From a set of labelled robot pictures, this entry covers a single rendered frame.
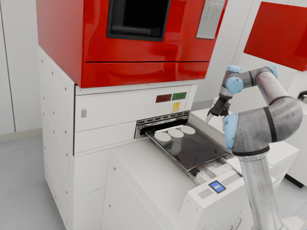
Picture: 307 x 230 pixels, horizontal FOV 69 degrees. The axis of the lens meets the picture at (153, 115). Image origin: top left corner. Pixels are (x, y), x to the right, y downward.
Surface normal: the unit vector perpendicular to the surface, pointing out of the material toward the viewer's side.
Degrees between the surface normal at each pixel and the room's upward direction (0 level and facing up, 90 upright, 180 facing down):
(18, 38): 90
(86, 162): 90
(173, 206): 0
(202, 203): 0
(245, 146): 81
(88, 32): 90
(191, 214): 90
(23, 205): 0
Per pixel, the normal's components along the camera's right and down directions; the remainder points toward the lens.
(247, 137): -0.33, 0.12
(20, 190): 0.18, -0.87
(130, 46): 0.59, 0.46
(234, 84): -0.22, 0.43
